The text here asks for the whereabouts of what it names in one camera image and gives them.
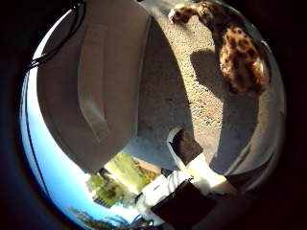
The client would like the leopard spotted plush toy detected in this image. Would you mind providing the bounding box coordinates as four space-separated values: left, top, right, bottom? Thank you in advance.
167 1 271 97

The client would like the grey plastic container bin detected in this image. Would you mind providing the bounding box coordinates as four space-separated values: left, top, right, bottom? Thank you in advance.
35 0 153 174

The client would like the thick black cable bundle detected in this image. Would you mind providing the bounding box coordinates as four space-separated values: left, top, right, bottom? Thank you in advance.
27 0 86 70

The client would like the thin black cable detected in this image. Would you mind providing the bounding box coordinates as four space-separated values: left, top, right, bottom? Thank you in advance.
19 70 50 196

